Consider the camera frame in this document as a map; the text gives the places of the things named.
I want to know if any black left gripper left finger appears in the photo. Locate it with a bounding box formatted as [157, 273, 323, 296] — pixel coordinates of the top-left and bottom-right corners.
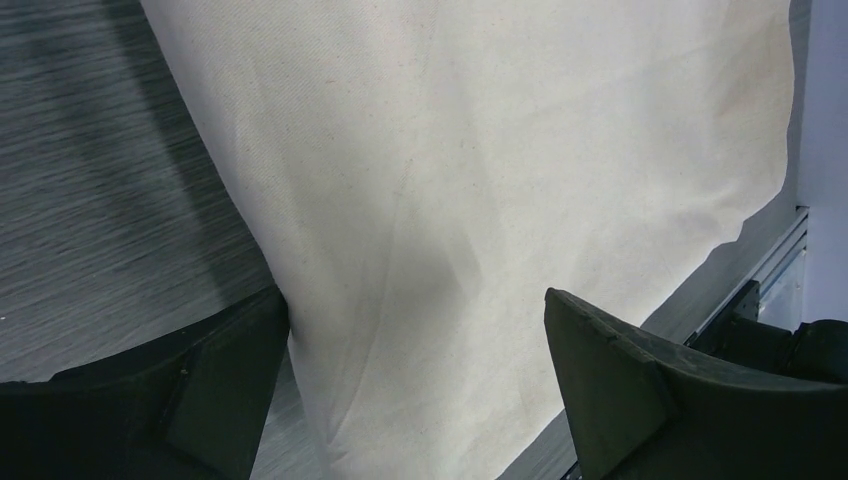
[1, 287, 289, 479]

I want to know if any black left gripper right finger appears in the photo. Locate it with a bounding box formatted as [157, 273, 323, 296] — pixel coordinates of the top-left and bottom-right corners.
[544, 287, 847, 479]

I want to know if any cream cloth wrap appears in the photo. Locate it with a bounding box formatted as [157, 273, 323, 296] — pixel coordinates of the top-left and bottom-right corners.
[143, 1, 794, 479]

